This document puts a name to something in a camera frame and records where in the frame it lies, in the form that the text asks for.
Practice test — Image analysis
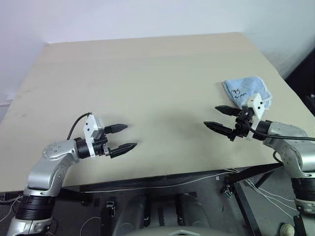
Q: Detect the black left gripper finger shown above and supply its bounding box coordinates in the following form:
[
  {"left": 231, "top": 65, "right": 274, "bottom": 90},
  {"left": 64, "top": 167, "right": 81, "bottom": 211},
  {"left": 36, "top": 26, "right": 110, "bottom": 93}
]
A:
[
  {"left": 112, "top": 123, "right": 129, "bottom": 135},
  {"left": 109, "top": 143, "right": 138, "bottom": 159}
]

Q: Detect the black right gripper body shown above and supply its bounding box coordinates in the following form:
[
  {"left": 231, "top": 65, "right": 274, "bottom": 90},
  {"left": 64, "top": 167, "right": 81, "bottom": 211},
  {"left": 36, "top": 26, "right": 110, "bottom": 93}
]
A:
[{"left": 229, "top": 106, "right": 257, "bottom": 143}]

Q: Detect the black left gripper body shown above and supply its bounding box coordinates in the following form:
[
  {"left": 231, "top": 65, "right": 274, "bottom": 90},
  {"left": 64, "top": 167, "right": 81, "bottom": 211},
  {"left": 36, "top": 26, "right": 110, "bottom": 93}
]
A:
[{"left": 93, "top": 125, "right": 114, "bottom": 158}]

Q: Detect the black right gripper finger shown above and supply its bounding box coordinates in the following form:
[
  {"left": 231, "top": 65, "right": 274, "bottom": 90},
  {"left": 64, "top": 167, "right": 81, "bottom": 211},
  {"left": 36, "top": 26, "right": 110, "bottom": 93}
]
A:
[
  {"left": 214, "top": 105, "right": 241, "bottom": 118},
  {"left": 203, "top": 121, "right": 235, "bottom": 140}
]

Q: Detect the light blue towel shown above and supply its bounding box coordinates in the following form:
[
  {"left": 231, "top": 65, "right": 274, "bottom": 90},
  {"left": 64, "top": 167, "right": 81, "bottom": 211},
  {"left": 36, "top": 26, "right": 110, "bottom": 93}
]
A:
[{"left": 222, "top": 76, "right": 273, "bottom": 110}]

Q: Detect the dark brown wooden cabinet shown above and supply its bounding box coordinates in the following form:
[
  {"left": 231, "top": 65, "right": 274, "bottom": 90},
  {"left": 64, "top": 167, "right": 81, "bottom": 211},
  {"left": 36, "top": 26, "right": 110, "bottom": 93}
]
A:
[{"left": 284, "top": 48, "right": 315, "bottom": 100}]

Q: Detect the grey rounded robot leg housing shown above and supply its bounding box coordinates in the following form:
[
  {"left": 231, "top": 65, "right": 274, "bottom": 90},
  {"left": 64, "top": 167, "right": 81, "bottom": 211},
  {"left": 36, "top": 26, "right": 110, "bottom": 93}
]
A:
[{"left": 176, "top": 193, "right": 210, "bottom": 230}]

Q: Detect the grey robot chest plate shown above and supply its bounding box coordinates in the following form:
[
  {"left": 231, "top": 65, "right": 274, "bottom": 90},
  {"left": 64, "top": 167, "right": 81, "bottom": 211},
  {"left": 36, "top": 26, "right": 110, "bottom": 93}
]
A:
[{"left": 127, "top": 223, "right": 237, "bottom": 236}]

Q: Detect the small round beige object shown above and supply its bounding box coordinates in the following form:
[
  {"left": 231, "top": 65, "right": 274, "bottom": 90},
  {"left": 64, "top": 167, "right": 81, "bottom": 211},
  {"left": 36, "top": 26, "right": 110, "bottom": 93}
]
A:
[{"left": 280, "top": 222, "right": 295, "bottom": 236}]

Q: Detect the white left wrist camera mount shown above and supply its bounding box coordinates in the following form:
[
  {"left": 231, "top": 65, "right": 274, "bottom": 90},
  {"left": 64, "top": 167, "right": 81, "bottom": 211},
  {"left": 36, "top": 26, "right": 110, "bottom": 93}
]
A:
[{"left": 83, "top": 113, "right": 107, "bottom": 158}]

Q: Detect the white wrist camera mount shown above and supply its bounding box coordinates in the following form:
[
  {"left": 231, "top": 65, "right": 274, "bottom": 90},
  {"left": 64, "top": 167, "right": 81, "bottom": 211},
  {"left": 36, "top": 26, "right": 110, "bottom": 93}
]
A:
[
  {"left": 242, "top": 93, "right": 270, "bottom": 141},
  {"left": 83, "top": 113, "right": 107, "bottom": 158}
]

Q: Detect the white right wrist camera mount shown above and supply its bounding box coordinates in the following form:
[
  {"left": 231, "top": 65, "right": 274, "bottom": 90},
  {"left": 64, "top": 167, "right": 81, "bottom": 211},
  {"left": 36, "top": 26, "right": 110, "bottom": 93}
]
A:
[{"left": 242, "top": 93, "right": 270, "bottom": 141}]

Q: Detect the black metal table frame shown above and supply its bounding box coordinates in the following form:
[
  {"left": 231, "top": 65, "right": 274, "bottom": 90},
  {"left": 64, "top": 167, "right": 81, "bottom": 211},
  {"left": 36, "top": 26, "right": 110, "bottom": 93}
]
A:
[{"left": 59, "top": 162, "right": 284, "bottom": 236}]

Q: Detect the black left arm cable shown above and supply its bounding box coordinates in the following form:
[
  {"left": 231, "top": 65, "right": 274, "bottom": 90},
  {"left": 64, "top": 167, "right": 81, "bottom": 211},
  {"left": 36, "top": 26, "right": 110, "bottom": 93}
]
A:
[{"left": 68, "top": 112, "right": 93, "bottom": 141}]

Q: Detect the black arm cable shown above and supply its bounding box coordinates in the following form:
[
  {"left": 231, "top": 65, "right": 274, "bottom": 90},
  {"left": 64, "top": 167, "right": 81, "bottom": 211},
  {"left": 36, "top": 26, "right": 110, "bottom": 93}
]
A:
[
  {"left": 251, "top": 131, "right": 315, "bottom": 164},
  {"left": 68, "top": 112, "right": 93, "bottom": 141}
]

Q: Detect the thin white cord under table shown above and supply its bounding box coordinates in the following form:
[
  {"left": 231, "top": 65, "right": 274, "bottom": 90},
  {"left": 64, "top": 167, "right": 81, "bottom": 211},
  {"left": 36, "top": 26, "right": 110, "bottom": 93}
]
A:
[{"left": 81, "top": 169, "right": 240, "bottom": 194}]

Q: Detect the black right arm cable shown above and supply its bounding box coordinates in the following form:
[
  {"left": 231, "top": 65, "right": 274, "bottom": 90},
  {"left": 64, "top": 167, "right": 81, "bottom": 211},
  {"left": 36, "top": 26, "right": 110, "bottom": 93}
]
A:
[{"left": 251, "top": 131, "right": 315, "bottom": 164}]

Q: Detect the white floor cable bundle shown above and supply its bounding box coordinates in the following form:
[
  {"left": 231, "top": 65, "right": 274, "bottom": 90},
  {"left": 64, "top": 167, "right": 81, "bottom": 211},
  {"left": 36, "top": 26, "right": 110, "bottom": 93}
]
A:
[{"left": 246, "top": 178, "right": 296, "bottom": 205}]

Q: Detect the white floor cable tangle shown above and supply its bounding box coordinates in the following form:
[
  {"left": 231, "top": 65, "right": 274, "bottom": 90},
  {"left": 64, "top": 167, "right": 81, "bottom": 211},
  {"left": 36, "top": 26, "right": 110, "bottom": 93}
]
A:
[{"left": 0, "top": 193, "right": 25, "bottom": 205}]

